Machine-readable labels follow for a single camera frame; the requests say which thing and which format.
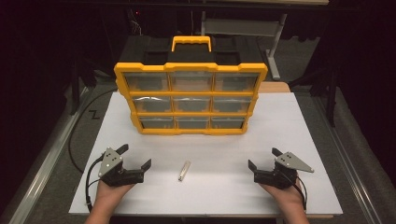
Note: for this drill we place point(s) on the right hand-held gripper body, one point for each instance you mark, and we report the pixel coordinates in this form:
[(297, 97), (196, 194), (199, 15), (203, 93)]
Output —
[(280, 177)]

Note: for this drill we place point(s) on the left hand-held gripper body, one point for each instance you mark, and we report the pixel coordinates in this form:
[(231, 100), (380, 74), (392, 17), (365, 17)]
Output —
[(109, 161)]

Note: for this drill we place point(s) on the silver nail clipper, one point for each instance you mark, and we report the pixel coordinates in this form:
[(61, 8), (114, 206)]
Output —
[(184, 171)]

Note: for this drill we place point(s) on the clear plastic drawer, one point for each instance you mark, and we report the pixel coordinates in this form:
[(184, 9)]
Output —
[(192, 104)]

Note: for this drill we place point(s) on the yellow and black organizer case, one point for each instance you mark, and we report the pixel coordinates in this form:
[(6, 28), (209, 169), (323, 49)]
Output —
[(190, 67)]

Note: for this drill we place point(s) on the person's right hand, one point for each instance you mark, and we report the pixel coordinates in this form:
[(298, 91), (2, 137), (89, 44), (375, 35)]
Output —
[(289, 199)]

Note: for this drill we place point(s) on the person's left hand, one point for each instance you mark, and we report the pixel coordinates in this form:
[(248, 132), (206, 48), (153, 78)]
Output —
[(109, 196)]

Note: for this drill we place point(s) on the set of clear organizer drawers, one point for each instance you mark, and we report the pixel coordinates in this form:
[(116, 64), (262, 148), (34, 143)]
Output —
[(146, 81)]

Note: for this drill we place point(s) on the black stand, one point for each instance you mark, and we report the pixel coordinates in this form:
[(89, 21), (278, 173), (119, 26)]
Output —
[(74, 93), (332, 99)]

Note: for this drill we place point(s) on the grey metal stand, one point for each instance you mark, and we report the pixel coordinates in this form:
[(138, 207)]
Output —
[(243, 27)]

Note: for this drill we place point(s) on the aluminium floor rail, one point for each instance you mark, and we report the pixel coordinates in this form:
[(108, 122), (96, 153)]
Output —
[(345, 161), (46, 161)]

